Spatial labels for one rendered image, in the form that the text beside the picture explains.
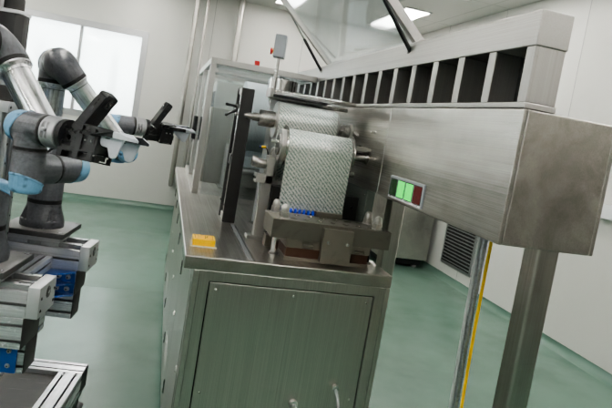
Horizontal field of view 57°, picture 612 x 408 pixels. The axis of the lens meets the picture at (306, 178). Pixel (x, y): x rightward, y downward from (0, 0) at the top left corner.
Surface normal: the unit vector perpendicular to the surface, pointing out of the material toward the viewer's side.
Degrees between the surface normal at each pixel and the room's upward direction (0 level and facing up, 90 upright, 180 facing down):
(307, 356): 90
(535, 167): 90
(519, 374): 90
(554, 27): 90
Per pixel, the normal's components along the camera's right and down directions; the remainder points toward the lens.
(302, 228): 0.23, 0.12
